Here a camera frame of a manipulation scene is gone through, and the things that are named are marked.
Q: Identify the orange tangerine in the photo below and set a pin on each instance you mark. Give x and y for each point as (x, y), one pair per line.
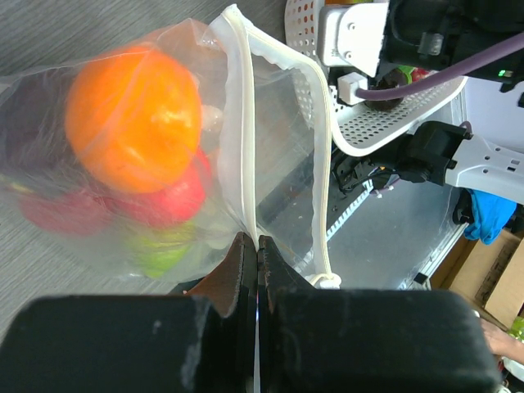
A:
(133, 118)

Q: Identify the green pear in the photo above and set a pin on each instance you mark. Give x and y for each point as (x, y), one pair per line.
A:
(157, 251)

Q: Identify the brown cardboard box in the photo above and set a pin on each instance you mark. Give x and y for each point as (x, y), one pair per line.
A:
(488, 277)

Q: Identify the dark purple plum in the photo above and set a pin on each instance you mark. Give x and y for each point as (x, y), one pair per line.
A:
(33, 137)

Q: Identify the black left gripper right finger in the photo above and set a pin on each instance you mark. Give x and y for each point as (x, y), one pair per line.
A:
(321, 340)

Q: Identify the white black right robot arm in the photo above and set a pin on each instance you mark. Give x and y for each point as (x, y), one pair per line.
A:
(476, 163)

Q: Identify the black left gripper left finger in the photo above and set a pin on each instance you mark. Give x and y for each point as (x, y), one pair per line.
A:
(202, 341)

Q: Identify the red apple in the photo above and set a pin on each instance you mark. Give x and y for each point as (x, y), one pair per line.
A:
(172, 205)

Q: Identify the blue cloth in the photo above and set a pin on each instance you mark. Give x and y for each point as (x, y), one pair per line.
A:
(490, 214)

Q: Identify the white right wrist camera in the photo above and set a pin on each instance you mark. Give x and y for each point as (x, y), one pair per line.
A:
(352, 36)

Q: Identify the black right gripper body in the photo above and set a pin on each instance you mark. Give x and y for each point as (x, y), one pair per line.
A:
(435, 35)

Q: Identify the white perforated fruit basket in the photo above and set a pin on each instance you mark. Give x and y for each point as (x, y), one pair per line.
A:
(359, 127)

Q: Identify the clear polka dot zip bag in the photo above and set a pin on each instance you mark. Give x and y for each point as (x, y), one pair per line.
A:
(266, 131)

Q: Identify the white slotted cable duct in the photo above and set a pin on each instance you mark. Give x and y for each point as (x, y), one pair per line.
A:
(339, 213)

